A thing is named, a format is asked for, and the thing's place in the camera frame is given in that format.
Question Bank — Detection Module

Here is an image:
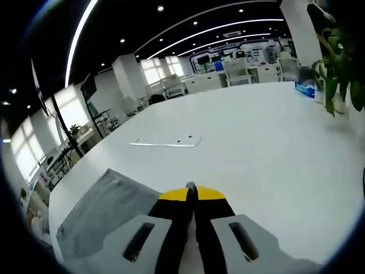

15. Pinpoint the grey towel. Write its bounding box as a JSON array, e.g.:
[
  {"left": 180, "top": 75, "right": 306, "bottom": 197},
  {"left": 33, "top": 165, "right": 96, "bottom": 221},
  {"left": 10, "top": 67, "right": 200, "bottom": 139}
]
[{"left": 55, "top": 167, "right": 196, "bottom": 259}]

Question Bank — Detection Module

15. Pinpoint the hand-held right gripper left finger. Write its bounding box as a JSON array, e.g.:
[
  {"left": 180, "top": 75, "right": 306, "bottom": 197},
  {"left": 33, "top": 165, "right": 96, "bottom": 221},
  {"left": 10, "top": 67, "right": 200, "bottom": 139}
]
[{"left": 94, "top": 182, "right": 196, "bottom": 274}]

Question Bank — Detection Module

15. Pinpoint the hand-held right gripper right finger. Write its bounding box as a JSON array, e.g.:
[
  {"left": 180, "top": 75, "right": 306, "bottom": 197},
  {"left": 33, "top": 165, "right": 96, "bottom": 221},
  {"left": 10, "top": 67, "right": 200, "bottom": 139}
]
[{"left": 194, "top": 184, "right": 315, "bottom": 274}]

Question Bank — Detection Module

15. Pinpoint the large hanging screen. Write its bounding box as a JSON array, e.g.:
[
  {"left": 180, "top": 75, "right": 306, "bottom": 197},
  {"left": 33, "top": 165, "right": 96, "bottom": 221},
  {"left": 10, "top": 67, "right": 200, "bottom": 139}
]
[{"left": 30, "top": 58, "right": 50, "bottom": 117}]

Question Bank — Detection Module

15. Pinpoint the blue tissue packet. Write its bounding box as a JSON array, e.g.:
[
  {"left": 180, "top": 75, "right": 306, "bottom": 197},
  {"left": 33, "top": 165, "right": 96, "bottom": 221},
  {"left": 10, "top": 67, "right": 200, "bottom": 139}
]
[{"left": 294, "top": 80, "right": 317, "bottom": 98}]

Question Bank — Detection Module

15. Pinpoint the black screen on stand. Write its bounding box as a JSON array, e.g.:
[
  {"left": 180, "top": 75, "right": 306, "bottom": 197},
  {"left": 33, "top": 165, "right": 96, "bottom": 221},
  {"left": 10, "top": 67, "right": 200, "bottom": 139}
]
[{"left": 80, "top": 73, "right": 98, "bottom": 99}]

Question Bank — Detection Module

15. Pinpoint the green potted plant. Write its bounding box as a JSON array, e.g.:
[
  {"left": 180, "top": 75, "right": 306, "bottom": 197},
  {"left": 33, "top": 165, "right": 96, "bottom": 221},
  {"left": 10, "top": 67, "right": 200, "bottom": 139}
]
[{"left": 311, "top": 26, "right": 365, "bottom": 117}]

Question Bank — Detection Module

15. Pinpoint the white table cover plate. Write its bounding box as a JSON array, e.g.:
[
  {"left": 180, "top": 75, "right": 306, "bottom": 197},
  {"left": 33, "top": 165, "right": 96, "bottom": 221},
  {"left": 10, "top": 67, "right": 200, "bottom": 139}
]
[{"left": 129, "top": 134, "right": 202, "bottom": 148}]

